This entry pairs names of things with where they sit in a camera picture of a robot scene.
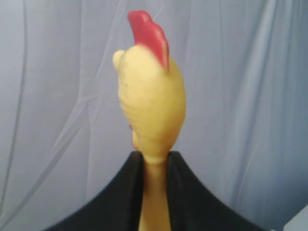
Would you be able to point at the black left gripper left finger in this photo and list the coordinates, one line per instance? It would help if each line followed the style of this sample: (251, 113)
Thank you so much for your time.
(115, 208)

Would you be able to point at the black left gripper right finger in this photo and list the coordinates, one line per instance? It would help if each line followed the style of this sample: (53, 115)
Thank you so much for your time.
(192, 207)

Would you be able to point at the detached yellow chicken head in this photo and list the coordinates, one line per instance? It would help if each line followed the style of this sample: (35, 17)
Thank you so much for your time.
(152, 96)

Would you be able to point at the blue backdrop cloth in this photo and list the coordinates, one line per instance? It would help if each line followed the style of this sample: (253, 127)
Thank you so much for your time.
(63, 135)

